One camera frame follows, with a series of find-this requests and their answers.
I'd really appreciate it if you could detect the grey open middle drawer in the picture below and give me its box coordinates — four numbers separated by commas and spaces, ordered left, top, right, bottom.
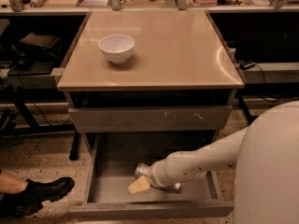
71, 132, 234, 221

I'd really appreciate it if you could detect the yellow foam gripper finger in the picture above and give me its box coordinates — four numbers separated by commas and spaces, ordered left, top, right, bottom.
127, 176, 150, 194

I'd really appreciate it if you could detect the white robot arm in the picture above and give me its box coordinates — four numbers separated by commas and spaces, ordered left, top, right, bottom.
129, 101, 299, 224

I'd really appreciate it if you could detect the black leather boot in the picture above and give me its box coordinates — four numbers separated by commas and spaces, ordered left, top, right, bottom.
0, 177, 75, 218

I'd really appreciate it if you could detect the grey closed top drawer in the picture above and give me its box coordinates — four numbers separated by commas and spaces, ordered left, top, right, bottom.
69, 105, 232, 133

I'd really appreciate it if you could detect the black power adapter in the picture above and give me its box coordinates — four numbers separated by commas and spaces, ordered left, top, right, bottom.
240, 61, 255, 70

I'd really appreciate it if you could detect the white ceramic bowl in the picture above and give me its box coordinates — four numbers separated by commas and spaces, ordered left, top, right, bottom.
98, 35, 135, 64

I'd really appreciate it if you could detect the grey drawer cabinet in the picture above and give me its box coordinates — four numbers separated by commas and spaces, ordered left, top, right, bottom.
58, 9, 244, 148

